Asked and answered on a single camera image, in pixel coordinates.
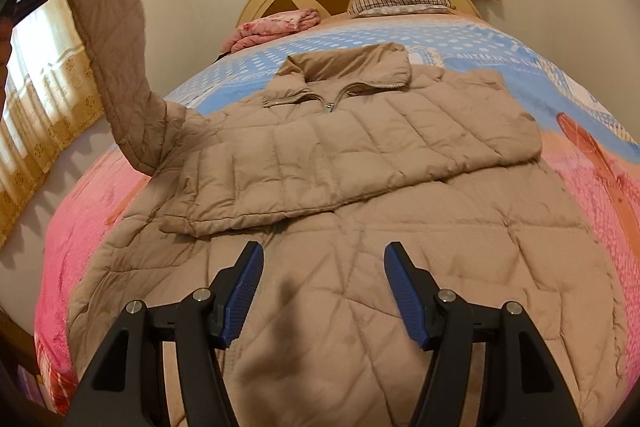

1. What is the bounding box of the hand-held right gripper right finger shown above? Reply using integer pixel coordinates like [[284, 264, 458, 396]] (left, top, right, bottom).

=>
[[384, 242, 576, 427]]

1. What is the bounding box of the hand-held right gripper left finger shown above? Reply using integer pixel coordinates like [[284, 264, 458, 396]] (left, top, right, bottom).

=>
[[65, 241, 265, 427]]

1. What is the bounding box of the blue and pink printed blanket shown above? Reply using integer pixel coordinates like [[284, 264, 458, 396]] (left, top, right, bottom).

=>
[[32, 9, 640, 418]]

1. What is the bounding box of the pink floral folded quilt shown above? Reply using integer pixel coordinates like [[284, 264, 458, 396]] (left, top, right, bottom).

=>
[[220, 7, 321, 55]]

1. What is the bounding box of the beige quilted comforter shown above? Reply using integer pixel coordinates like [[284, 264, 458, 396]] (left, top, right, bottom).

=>
[[62, 0, 628, 427]]

